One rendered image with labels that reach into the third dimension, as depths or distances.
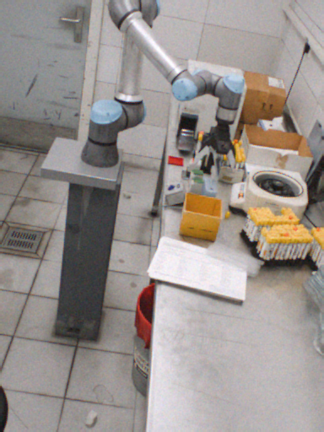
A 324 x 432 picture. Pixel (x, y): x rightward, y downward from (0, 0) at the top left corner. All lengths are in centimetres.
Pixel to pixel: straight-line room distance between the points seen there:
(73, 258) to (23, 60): 193
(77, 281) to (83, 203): 41
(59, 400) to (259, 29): 263
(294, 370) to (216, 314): 27
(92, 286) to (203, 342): 102
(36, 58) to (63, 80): 23
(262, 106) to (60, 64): 155
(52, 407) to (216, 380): 111
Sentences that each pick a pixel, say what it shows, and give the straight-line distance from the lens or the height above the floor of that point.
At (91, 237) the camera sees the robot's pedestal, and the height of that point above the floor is 60.
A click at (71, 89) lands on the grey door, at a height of 54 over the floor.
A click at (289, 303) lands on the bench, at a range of 175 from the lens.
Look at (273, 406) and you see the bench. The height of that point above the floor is 88.
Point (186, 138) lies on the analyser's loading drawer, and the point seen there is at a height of 93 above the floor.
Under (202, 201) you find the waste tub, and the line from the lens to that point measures 197.
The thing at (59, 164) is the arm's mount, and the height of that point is 92.
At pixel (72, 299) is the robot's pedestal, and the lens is 251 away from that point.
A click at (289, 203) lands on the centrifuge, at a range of 205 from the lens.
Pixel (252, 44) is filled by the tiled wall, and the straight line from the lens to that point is 385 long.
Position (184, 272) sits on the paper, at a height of 89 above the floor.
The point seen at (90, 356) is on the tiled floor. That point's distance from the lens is 261.
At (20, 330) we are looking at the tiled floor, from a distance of 270.
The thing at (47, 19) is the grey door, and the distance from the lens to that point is 384.
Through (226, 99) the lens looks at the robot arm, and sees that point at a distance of 193.
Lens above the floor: 193
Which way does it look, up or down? 32 degrees down
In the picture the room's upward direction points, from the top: 12 degrees clockwise
